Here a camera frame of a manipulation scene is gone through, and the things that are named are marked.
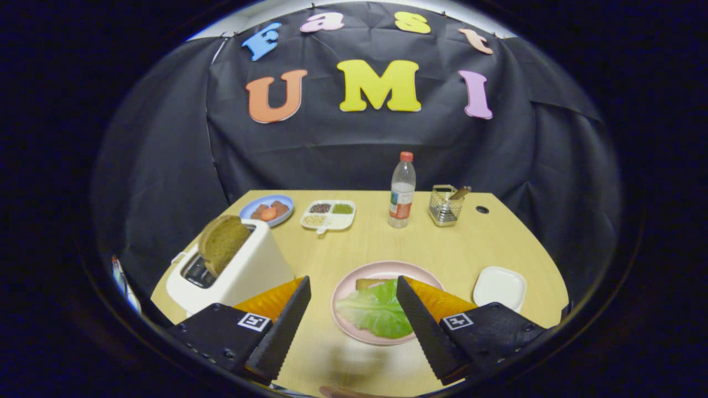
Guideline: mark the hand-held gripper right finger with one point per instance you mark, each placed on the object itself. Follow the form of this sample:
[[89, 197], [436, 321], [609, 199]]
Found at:
[[423, 334]]

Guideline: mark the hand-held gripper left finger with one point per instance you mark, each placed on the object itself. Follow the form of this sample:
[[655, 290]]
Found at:
[[285, 331]]

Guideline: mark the green lettuce leaf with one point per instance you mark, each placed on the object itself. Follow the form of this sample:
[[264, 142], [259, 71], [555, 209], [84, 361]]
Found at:
[[376, 312]]

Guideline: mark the brown toast slice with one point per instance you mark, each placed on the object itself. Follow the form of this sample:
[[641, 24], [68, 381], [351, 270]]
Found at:
[[224, 243]]

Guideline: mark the white toaster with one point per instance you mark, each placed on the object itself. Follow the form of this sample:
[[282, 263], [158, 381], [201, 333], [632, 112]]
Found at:
[[254, 271]]

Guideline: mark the brown bread slice with ham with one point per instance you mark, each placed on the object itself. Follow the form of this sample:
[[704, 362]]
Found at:
[[368, 284]]

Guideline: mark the pink round plate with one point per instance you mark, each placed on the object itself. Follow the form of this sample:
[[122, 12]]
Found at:
[[345, 287]]

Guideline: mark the white square plate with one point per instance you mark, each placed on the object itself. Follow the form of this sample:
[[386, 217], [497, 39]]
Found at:
[[498, 287]]

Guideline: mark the red sausage and tomato pieces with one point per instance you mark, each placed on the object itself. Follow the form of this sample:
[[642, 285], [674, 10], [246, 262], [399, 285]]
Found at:
[[269, 214]]

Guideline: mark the metal mesh utensil holder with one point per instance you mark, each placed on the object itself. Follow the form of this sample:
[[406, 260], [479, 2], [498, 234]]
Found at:
[[444, 213]]

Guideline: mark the white divided tray with beans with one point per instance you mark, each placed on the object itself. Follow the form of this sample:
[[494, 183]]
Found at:
[[340, 221]]

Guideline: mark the small blue plate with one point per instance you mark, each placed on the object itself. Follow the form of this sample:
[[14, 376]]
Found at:
[[264, 198]]

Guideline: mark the clear plastic water bottle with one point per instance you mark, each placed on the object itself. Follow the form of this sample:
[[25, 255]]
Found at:
[[402, 199]]

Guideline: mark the wooden utensils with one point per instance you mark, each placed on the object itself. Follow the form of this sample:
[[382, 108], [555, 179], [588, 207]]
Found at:
[[460, 193]]

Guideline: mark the black backdrop cloth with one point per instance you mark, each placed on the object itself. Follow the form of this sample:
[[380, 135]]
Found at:
[[343, 149]]

